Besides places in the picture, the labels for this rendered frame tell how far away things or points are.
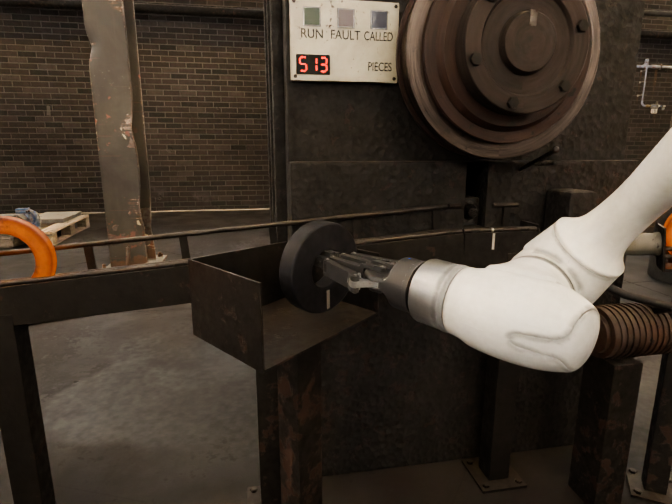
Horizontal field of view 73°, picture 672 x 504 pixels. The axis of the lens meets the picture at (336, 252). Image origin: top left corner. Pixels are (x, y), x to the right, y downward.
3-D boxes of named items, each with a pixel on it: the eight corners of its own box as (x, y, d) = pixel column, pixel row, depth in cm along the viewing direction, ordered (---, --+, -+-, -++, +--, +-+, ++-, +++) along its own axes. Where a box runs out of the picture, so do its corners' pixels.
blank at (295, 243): (275, 229, 70) (289, 233, 68) (344, 212, 81) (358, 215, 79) (280, 320, 75) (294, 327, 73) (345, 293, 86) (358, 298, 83)
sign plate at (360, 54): (290, 81, 109) (289, -1, 106) (394, 84, 114) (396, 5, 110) (291, 79, 107) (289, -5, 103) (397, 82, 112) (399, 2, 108)
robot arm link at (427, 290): (473, 323, 63) (436, 311, 67) (481, 260, 61) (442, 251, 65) (437, 343, 57) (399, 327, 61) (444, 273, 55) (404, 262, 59)
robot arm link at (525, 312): (437, 353, 57) (487, 316, 66) (567, 408, 47) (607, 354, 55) (439, 274, 53) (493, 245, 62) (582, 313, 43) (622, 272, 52)
